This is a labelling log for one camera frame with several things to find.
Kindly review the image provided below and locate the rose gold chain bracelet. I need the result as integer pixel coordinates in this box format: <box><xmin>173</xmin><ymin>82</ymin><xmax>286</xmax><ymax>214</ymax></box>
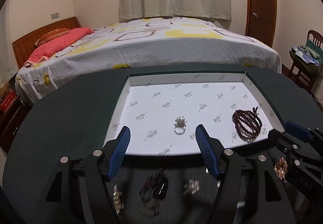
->
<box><xmin>273</xmin><ymin>157</ymin><xmax>289</xmax><ymax>180</ymax></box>

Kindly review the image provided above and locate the dark red bead necklace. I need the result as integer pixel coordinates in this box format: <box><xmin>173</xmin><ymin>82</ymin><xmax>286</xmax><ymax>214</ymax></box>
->
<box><xmin>232</xmin><ymin>104</ymin><xmax>263</xmax><ymax>143</ymax></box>

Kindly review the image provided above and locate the silver pearl flower brooch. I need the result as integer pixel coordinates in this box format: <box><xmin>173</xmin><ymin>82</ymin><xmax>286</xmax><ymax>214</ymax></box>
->
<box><xmin>183</xmin><ymin>179</ymin><xmax>200</xmax><ymax>195</ymax></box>

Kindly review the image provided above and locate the silver pearl ring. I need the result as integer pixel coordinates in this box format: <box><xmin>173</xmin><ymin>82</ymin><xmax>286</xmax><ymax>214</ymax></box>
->
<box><xmin>173</xmin><ymin>116</ymin><xmax>187</xmax><ymax>135</ymax></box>

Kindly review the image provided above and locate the wooden chair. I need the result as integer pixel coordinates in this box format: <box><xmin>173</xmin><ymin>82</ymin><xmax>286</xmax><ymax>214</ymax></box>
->
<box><xmin>288</xmin><ymin>30</ymin><xmax>322</xmax><ymax>93</ymax></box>

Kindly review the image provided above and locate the dark green table cloth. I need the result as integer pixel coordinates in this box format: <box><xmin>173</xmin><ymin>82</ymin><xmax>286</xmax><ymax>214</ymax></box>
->
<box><xmin>3</xmin><ymin>64</ymin><xmax>322</xmax><ymax>223</ymax></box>

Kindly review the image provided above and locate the pile of clothes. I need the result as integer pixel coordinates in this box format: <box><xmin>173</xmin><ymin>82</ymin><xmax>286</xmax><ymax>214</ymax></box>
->
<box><xmin>290</xmin><ymin>39</ymin><xmax>322</xmax><ymax>76</ymax></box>

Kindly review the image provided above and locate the dark green tray box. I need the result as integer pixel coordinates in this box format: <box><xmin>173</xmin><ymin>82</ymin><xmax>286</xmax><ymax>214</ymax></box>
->
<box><xmin>105</xmin><ymin>72</ymin><xmax>284</xmax><ymax>156</ymax></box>

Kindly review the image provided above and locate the red box on nightstand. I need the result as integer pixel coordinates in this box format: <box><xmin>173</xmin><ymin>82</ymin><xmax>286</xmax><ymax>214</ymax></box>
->
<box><xmin>0</xmin><ymin>90</ymin><xmax>18</xmax><ymax>113</ymax></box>

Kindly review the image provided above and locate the brown wooden door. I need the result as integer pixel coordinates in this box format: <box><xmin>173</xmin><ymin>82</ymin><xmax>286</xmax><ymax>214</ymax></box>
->
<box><xmin>245</xmin><ymin>0</ymin><xmax>277</xmax><ymax>47</ymax></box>

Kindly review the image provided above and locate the pink pillow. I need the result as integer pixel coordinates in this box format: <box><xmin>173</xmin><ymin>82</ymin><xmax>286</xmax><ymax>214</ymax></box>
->
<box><xmin>24</xmin><ymin>27</ymin><xmax>94</xmax><ymax>67</ymax></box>

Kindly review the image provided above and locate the wooden headboard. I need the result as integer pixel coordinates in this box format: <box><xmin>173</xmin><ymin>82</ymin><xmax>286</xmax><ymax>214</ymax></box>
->
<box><xmin>12</xmin><ymin>17</ymin><xmax>81</xmax><ymax>69</ymax></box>

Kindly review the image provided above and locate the orange cushion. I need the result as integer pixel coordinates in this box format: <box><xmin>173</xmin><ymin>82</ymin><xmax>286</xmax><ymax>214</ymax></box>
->
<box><xmin>35</xmin><ymin>28</ymin><xmax>70</xmax><ymax>47</ymax></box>

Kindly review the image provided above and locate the bed with patterned sheet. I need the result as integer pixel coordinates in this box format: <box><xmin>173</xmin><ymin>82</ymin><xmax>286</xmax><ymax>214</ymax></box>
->
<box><xmin>15</xmin><ymin>17</ymin><xmax>281</xmax><ymax>103</ymax></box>

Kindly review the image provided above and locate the wall power socket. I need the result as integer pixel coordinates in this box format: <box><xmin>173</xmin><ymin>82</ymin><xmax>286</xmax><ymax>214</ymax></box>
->
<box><xmin>51</xmin><ymin>13</ymin><xmax>59</xmax><ymax>19</ymax></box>

